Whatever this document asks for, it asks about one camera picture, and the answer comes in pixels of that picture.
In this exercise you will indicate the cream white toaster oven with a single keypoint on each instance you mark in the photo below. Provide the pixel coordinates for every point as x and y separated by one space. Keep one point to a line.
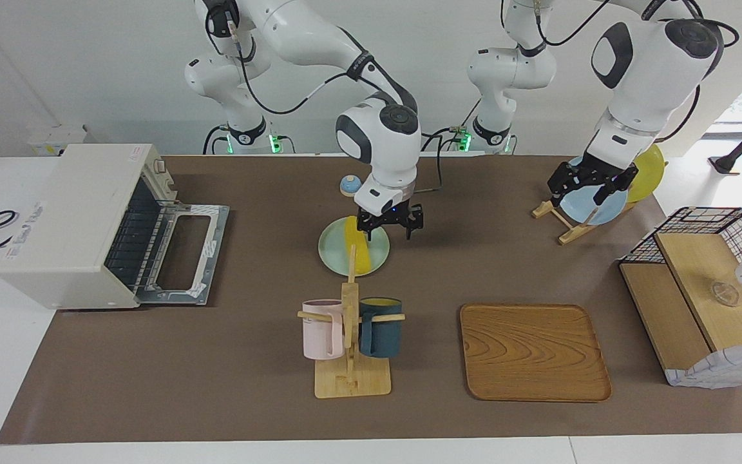
68 219

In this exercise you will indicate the brown wooden tray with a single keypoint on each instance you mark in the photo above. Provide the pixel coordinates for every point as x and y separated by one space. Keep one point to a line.
532 354

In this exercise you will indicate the wooden plate rack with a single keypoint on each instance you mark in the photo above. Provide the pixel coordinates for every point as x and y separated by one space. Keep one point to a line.
567 235

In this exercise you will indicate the brown table mat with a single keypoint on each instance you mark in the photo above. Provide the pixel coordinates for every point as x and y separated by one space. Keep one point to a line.
216 361

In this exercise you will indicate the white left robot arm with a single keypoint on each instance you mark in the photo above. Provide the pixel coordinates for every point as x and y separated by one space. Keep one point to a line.
648 84

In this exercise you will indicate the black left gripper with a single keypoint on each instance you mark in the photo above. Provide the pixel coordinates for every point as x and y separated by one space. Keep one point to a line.
599 169

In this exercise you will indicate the dark blue mug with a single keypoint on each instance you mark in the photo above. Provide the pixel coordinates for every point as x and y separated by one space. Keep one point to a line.
380 335

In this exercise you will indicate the white checked cloth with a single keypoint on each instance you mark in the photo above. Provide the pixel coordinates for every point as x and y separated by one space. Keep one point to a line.
725 370

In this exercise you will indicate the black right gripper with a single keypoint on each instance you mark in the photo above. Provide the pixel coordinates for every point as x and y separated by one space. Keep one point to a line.
389 216

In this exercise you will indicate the pink mug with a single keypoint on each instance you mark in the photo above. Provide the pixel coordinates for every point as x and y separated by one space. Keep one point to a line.
319 332

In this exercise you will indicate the small blue round bell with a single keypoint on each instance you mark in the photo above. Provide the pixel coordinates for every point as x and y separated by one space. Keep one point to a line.
349 187

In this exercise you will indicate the light blue plate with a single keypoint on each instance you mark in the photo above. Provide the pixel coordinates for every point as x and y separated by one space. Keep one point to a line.
583 209

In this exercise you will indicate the mint green plate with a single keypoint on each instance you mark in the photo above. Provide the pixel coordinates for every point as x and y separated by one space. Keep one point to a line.
332 251

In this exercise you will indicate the toaster oven glass door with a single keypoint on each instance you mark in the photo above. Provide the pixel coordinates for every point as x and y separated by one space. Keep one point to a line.
213 222

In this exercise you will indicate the white wall box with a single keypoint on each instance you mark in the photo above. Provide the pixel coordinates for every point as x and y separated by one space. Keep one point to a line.
55 136

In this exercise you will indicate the small clear glass piece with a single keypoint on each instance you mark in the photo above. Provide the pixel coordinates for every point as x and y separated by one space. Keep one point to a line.
725 294

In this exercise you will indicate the yellow corn cob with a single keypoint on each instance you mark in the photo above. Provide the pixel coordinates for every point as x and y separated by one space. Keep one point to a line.
359 254

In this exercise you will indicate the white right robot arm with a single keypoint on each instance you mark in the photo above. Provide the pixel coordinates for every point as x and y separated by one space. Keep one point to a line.
384 142

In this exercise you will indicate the wooden mug rack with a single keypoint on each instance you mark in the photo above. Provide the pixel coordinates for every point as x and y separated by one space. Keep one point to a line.
350 380

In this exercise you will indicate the yellow plate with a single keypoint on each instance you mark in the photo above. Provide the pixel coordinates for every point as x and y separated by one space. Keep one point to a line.
649 174

